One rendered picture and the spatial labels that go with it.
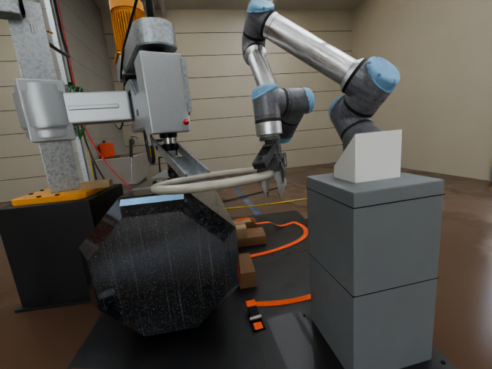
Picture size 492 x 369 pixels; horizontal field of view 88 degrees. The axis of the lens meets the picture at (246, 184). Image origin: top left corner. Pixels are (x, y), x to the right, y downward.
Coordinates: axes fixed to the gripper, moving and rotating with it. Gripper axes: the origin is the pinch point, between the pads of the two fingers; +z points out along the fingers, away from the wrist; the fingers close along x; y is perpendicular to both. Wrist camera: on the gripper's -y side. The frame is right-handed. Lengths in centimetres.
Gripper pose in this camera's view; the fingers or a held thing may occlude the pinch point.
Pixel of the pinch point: (272, 194)
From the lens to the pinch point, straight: 89.1
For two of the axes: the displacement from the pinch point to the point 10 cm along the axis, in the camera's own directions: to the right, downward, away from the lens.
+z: 1.2, 9.8, 1.3
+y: 4.9, -1.7, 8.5
